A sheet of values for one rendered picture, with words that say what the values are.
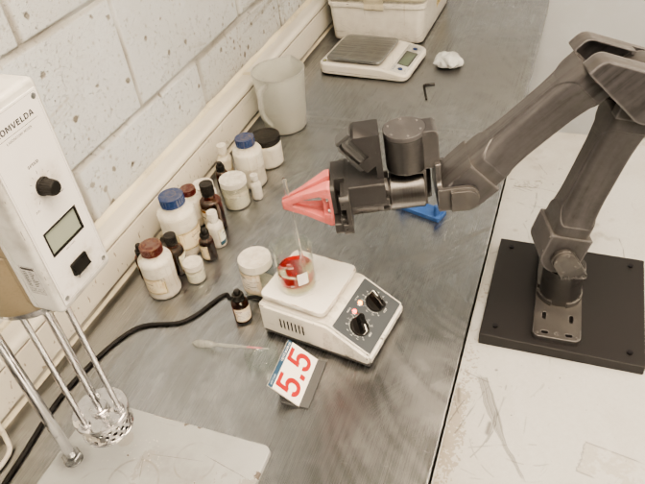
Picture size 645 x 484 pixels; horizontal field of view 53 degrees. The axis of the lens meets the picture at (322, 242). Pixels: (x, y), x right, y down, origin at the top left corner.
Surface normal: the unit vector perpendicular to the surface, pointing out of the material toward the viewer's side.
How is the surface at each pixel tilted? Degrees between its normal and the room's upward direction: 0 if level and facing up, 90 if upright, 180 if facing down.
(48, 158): 90
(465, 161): 44
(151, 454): 0
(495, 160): 78
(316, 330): 90
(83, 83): 90
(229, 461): 0
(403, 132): 3
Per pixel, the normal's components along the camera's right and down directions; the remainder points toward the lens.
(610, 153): -0.08, 0.70
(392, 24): -0.36, 0.68
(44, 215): 0.93, 0.14
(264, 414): -0.10, -0.76
